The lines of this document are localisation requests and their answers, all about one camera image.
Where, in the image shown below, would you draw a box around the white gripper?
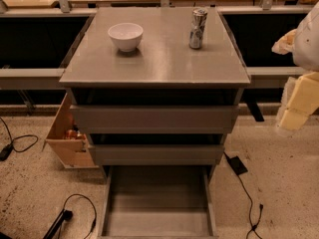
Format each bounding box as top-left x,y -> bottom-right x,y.
271,2 -> 319,131

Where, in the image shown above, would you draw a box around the silver redbull can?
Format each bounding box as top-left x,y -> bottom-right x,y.
189,8 -> 207,49

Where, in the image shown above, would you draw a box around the grey drawer cabinet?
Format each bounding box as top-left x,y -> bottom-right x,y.
59,6 -> 252,184

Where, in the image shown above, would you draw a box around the grey open bottom drawer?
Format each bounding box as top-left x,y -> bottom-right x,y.
98,166 -> 218,239

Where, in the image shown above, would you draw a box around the grey middle drawer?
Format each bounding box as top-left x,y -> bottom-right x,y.
89,144 -> 224,165

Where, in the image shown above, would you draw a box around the grey top drawer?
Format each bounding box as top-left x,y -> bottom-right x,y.
71,106 -> 239,133

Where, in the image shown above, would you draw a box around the black power adapter right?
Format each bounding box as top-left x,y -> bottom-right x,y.
227,156 -> 247,175

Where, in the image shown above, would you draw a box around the white ceramic bowl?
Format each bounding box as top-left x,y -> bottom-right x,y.
108,23 -> 144,52

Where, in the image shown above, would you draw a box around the copper items in box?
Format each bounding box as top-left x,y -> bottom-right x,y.
64,129 -> 86,139

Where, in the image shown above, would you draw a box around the cardboard box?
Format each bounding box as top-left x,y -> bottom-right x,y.
46,96 -> 96,168

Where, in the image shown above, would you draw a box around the black stand bottom left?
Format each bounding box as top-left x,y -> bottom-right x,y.
43,209 -> 73,239

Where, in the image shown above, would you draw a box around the black adapter left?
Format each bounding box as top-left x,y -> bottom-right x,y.
0,143 -> 13,161

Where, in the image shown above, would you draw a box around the black cable bottom left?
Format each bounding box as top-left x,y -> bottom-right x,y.
57,193 -> 98,239

